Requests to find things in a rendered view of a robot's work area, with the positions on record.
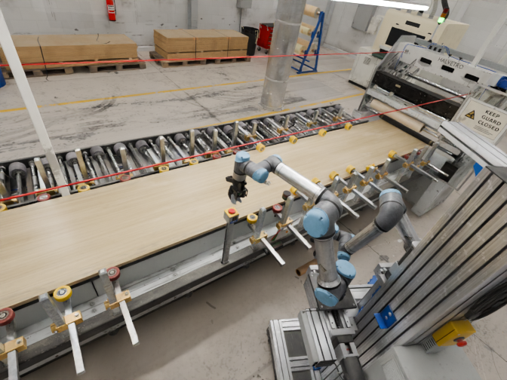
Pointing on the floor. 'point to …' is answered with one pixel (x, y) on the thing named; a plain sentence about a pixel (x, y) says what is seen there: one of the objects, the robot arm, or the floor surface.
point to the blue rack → (310, 47)
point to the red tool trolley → (265, 36)
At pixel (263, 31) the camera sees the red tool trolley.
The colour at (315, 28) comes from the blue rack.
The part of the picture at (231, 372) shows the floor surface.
